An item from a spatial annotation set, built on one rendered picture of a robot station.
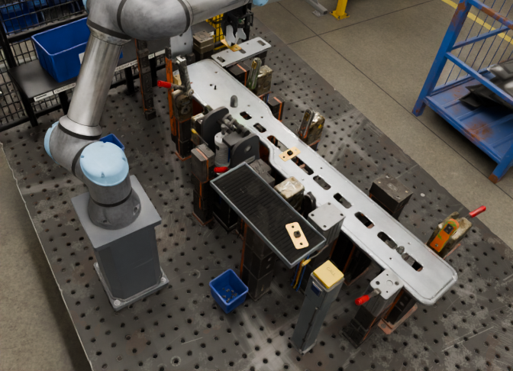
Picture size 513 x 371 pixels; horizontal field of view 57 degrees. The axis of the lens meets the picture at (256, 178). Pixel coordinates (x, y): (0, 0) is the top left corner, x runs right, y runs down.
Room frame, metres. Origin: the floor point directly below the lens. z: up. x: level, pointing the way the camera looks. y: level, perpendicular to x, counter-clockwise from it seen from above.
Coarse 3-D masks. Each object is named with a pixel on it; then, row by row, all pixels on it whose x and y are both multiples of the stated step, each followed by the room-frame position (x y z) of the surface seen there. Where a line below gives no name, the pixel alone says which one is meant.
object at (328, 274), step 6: (324, 264) 0.69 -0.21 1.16; (330, 264) 0.69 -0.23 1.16; (318, 270) 0.66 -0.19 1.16; (324, 270) 0.67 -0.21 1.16; (330, 270) 0.67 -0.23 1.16; (336, 270) 0.67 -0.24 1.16; (318, 276) 0.65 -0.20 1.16; (324, 276) 0.65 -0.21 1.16; (330, 276) 0.65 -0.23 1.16; (336, 276) 0.65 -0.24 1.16; (342, 276) 0.66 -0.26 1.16; (324, 282) 0.63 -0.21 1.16; (330, 282) 0.63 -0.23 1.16
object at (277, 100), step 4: (276, 96) 1.58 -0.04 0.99; (272, 100) 1.56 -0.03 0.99; (276, 100) 1.56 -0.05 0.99; (280, 100) 1.56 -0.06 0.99; (284, 100) 1.56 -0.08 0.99; (268, 104) 1.54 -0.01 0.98; (272, 104) 1.53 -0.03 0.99; (276, 104) 1.53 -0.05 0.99; (280, 104) 1.54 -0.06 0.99; (272, 108) 1.52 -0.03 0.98; (276, 108) 1.53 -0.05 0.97; (280, 108) 1.55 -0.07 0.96; (272, 112) 1.52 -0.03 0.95; (276, 112) 1.54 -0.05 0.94; (280, 112) 1.55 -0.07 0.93; (276, 116) 1.53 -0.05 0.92; (280, 116) 1.55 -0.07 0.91; (280, 120) 1.56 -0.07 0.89; (272, 140) 1.54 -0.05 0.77; (276, 140) 1.55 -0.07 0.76; (276, 144) 1.56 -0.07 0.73
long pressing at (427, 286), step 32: (192, 64) 1.73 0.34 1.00; (192, 96) 1.51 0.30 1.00; (224, 96) 1.53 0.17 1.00; (256, 96) 1.56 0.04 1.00; (288, 160) 1.21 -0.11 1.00; (320, 160) 1.23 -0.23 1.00; (320, 192) 1.07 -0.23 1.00; (352, 192) 1.09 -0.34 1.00; (352, 224) 0.95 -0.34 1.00; (384, 224) 0.97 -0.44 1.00; (384, 256) 0.84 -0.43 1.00; (416, 256) 0.85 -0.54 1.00; (416, 288) 0.74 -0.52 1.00; (448, 288) 0.76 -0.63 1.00
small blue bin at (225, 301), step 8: (224, 272) 0.84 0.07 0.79; (232, 272) 0.84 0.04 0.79; (216, 280) 0.81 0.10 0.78; (224, 280) 0.83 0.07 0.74; (232, 280) 0.84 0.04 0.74; (240, 280) 0.81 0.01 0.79; (216, 288) 0.80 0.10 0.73; (224, 288) 0.82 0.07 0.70; (232, 288) 0.82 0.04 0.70; (240, 288) 0.80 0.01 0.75; (216, 296) 0.76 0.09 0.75; (224, 296) 0.79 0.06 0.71; (232, 296) 0.79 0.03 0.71; (240, 296) 0.75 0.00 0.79; (224, 304) 0.72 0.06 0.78; (232, 304) 0.73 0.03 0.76
